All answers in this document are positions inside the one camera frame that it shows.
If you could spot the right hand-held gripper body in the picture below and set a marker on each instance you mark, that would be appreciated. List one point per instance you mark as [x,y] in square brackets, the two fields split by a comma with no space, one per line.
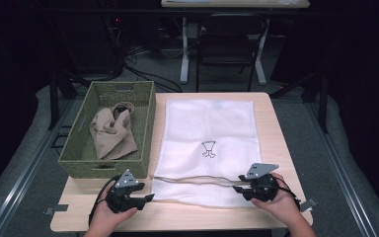
[261,189]

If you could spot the white mesh laundry bag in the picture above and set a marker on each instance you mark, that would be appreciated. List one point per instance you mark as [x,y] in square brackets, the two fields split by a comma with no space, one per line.
[207,125]

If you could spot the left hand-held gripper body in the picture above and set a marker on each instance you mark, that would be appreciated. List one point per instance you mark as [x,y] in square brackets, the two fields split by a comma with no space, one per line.
[125,197]

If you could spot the beige garment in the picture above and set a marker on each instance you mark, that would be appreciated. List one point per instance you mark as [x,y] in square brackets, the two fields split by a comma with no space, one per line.
[112,135]

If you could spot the black metal stand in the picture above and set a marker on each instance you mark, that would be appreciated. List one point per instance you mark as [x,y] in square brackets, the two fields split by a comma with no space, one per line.
[53,98]
[324,105]

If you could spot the metal floor rail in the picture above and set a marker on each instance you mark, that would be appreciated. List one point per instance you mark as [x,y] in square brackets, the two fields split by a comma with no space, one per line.
[19,184]
[345,184]

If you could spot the white-legged desk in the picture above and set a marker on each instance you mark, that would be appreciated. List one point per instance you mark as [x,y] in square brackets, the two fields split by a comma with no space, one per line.
[237,4]

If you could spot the grey tape strip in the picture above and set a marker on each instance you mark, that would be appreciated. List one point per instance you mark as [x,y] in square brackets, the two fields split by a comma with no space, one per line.
[57,208]
[308,204]

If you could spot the person's left hand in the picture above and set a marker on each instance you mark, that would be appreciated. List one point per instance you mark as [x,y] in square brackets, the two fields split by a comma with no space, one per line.
[107,219]

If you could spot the person's right hand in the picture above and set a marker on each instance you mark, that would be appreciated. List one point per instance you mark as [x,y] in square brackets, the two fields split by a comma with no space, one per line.
[284,205]

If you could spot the black folding chair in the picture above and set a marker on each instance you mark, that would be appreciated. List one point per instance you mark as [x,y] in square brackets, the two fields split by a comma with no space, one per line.
[225,49]

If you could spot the green woven basket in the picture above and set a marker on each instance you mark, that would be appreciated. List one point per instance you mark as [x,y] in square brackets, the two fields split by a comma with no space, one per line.
[85,154]

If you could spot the dark equipment cabinet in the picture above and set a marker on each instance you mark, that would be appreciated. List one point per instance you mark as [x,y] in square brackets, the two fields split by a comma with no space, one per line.
[92,42]

